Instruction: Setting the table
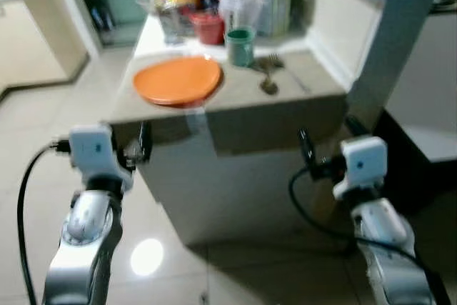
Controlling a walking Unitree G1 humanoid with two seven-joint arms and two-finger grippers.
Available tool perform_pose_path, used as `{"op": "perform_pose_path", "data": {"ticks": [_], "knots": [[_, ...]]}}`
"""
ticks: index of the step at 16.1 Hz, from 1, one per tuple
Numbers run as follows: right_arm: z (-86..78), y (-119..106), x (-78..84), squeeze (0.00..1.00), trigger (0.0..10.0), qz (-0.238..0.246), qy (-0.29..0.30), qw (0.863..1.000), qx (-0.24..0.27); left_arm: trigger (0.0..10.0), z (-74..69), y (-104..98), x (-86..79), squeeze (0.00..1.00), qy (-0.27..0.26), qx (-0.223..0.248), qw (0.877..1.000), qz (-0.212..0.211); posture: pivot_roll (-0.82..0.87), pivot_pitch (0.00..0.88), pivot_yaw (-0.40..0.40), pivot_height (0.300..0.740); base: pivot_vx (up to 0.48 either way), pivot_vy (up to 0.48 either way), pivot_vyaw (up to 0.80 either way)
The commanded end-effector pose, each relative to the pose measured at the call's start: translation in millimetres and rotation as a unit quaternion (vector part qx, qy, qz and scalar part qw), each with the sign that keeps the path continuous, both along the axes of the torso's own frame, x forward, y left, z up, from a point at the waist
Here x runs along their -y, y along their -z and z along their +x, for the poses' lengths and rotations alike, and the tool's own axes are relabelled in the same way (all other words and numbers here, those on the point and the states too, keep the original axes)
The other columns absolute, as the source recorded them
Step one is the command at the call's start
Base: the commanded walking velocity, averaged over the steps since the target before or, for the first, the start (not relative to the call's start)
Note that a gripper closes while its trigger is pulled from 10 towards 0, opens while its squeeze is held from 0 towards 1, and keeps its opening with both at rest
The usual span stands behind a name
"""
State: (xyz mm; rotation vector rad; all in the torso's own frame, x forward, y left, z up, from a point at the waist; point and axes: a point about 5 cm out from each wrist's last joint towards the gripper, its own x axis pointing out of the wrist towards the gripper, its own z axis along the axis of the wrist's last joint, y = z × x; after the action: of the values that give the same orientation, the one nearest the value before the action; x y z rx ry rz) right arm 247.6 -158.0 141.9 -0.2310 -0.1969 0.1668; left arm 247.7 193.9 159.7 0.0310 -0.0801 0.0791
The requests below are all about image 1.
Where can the orange plate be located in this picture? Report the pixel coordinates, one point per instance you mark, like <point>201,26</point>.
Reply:
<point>178,80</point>

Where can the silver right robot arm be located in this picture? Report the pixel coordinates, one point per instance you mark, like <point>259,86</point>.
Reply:
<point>385,233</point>

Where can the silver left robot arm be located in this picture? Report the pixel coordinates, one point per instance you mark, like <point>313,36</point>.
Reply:
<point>86,248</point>

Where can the metal spoon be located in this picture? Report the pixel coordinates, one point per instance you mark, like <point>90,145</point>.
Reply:
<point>269,86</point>

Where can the white kitchen counter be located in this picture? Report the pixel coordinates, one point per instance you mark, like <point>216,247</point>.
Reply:
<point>235,183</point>

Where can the metal fork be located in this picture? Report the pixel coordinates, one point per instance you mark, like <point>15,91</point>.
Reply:
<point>273,61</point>

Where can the clear glass jar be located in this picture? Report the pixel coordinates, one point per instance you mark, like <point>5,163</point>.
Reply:
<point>171,26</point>

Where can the green cup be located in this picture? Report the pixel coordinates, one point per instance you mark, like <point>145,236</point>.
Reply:
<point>240,48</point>

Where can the red cup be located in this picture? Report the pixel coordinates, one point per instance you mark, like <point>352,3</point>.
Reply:
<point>208,28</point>

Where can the cream kitchen cabinet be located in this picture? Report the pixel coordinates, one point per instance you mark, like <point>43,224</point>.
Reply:
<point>36,41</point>

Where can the clear plastic wrap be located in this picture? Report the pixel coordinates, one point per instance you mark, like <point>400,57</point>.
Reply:
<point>239,8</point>

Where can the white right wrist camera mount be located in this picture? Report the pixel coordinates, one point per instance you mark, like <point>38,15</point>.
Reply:
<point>364,162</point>

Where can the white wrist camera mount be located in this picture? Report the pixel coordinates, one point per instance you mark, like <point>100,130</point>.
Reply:
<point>364,162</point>
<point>93,151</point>

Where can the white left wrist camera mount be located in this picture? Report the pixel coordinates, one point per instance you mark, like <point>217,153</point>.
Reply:
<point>93,151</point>

